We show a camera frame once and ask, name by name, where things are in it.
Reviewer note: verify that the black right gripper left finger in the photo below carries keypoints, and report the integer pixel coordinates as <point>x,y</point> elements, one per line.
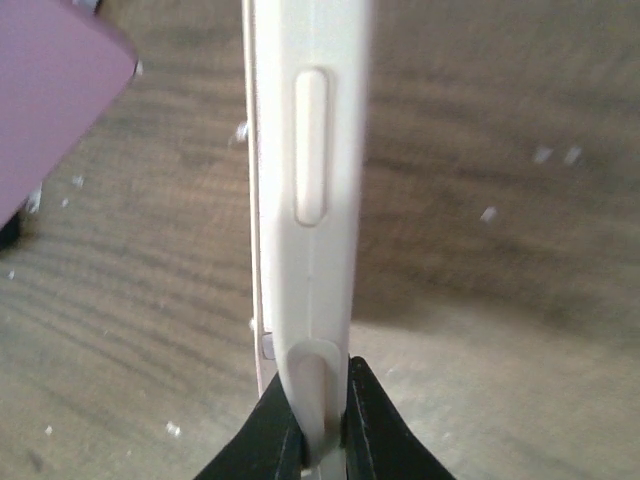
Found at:
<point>269,446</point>

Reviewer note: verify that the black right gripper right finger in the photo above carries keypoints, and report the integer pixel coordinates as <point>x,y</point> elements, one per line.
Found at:
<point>378,443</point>

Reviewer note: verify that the cream pink phone case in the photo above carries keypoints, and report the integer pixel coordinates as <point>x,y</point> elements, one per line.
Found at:
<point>307,69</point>

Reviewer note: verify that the phone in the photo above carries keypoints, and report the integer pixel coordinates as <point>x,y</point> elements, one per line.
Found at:
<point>61,68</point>

